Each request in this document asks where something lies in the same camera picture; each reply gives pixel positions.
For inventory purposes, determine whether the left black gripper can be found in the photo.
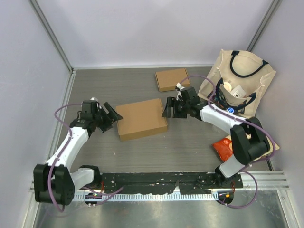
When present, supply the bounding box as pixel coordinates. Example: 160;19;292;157
93;103;122;133

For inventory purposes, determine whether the left aluminium frame post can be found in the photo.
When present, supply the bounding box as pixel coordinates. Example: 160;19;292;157
29;0;74;73

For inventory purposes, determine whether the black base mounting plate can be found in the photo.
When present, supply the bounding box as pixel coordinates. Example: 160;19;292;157
87;172;243;195

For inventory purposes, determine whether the clear plastic water bottle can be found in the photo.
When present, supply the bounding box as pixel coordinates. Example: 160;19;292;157
227;107;235;115

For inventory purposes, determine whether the white box in bag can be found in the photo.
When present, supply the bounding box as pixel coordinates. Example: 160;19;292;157
230;85;247;98

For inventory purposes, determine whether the beige canvas tote bag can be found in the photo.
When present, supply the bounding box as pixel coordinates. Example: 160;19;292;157
198;50;276;117

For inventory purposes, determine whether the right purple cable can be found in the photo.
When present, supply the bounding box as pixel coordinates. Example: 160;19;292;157
179;75;276;209

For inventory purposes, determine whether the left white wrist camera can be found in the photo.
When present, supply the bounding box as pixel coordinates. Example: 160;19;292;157
89;97;102;111

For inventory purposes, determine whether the round beige lid in bag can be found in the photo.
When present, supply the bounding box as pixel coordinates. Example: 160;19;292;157
223;82;232;92

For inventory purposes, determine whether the white slotted cable duct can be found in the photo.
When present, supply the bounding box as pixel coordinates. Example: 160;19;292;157
73;191;218;202

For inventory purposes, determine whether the right aluminium frame post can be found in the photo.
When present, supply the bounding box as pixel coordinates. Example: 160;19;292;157
246;0;283;52

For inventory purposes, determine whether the aluminium frame post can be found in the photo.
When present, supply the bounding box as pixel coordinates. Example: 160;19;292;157
246;0;283;52
29;0;74;73

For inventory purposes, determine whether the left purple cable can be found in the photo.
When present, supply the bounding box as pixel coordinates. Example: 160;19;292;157
47;104;124;218

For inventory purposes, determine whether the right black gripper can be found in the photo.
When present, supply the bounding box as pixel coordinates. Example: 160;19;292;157
161;97;190;119

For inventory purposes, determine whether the orange chips snack bag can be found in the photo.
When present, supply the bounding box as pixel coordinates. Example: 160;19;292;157
212;135;274;162

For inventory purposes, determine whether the purple cable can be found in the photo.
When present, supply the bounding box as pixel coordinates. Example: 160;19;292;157
179;75;276;209
47;104;124;218

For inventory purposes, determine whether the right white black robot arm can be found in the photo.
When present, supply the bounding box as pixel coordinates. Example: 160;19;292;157
162;86;271;188

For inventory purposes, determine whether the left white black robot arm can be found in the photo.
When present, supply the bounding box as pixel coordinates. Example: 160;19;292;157
33;98;123;207

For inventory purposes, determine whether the brown cardboard box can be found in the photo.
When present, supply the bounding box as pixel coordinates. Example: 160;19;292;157
115;98;168;141
155;68;190;92

